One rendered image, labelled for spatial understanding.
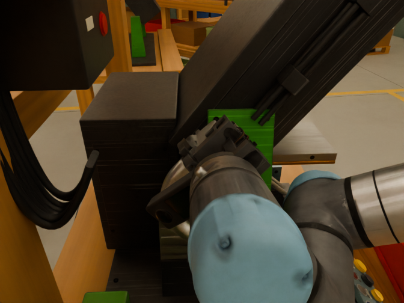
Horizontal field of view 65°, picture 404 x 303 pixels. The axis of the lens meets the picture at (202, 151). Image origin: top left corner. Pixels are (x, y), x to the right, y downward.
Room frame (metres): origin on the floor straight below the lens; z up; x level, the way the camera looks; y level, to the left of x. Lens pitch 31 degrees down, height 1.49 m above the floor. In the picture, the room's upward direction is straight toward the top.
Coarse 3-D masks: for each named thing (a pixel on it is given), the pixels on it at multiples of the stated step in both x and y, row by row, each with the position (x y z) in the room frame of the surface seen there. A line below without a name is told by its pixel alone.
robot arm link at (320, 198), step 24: (384, 168) 0.26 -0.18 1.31; (288, 192) 0.30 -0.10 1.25; (312, 192) 0.27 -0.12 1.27; (336, 192) 0.26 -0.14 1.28; (360, 192) 0.24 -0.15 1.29; (384, 192) 0.23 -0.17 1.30; (312, 216) 0.24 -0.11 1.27; (336, 216) 0.24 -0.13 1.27; (360, 216) 0.23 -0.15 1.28; (384, 216) 0.22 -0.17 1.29; (360, 240) 0.22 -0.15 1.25; (384, 240) 0.22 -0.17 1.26
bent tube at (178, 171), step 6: (180, 162) 0.44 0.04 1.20; (174, 168) 0.44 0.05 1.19; (180, 168) 0.44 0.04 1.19; (168, 174) 0.44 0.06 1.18; (174, 174) 0.43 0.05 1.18; (180, 174) 0.43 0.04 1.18; (168, 180) 0.43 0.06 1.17; (174, 180) 0.43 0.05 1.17; (162, 186) 0.43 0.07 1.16; (186, 222) 0.42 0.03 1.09; (174, 228) 0.41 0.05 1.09; (180, 228) 0.41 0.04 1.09; (186, 228) 0.41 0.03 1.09; (180, 234) 0.40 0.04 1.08; (186, 234) 0.40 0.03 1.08; (186, 240) 0.40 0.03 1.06
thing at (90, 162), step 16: (0, 96) 0.37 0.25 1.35; (0, 112) 0.36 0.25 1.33; (16, 112) 0.39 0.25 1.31; (16, 128) 0.38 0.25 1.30; (16, 144) 0.37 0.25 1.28; (16, 160) 0.36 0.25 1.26; (32, 160) 0.38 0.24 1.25; (96, 160) 0.36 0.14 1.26; (16, 176) 0.34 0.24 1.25; (32, 176) 0.37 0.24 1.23; (16, 192) 0.32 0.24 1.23; (32, 192) 0.35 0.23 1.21; (48, 192) 0.37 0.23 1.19; (64, 192) 0.38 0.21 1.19; (80, 192) 0.33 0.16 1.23; (32, 208) 0.33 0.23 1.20; (48, 208) 0.35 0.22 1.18; (64, 208) 0.36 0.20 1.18; (48, 224) 0.32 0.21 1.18; (64, 224) 0.32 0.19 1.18
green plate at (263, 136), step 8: (208, 112) 0.49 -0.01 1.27; (216, 112) 0.49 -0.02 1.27; (224, 112) 0.49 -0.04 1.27; (232, 112) 0.49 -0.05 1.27; (240, 112) 0.50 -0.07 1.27; (248, 112) 0.50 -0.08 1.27; (264, 112) 0.50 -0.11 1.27; (208, 120) 0.49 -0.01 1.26; (216, 120) 0.49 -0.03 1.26; (240, 120) 0.49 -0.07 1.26; (248, 120) 0.49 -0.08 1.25; (256, 120) 0.49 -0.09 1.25; (272, 120) 0.49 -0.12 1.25; (248, 128) 0.49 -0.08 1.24; (256, 128) 0.49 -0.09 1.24; (264, 128) 0.49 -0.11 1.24; (272, 128) 0.49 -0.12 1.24; (256, 136) 0.49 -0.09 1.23; (264, 136) 0.49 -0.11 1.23; (272, 136) 0.49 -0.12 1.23; (264, 144) 0.48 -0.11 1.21; (272, 144) 0.48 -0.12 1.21; (264, 152) 0.48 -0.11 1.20; (272, 152) 0.48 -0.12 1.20; (264, 176) 0.47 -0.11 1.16
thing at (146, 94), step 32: (96, 96) 0.65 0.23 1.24; (128, 96) 0.65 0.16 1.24; (160, 96) 0.65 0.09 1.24; (96, 128) 0.53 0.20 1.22; (128, 128) 0.53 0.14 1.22; (160, 128) 0.53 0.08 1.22; (128, 160) 0.53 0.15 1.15; (160, 160) 0.53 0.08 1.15; (96, 192) 0.53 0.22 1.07; (128, 192) 0.53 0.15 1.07; (128, 224) 0.53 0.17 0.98
